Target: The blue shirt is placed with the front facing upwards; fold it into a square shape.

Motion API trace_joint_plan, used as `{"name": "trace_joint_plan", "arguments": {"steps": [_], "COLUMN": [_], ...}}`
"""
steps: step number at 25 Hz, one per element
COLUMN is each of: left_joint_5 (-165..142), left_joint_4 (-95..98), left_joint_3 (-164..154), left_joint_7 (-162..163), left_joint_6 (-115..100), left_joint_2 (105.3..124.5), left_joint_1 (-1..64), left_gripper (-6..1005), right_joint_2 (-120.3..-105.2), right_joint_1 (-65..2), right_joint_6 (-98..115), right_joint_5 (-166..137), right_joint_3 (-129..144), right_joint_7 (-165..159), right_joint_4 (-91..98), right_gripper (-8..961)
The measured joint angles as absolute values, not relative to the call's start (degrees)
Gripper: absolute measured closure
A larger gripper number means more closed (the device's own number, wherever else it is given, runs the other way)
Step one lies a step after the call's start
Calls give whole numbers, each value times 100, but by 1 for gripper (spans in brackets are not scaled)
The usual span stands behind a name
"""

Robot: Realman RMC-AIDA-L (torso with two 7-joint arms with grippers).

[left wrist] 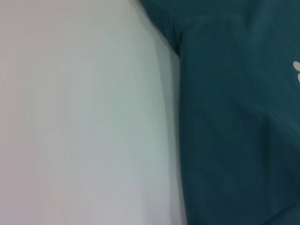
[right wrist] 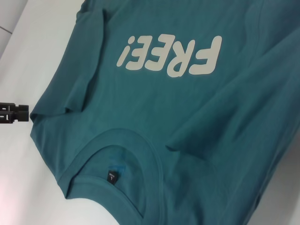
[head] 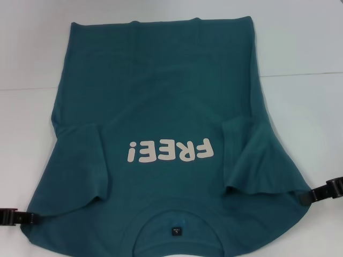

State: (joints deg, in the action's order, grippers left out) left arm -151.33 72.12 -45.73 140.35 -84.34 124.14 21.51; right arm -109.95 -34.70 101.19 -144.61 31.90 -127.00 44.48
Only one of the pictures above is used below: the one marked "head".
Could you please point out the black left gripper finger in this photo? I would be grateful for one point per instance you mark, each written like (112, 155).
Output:
(17, 217)

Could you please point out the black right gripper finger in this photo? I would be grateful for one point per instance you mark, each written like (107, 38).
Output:
(321, 191)

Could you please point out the teal t-shirt with FREE print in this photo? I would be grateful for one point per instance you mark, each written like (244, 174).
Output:
(171, 80)

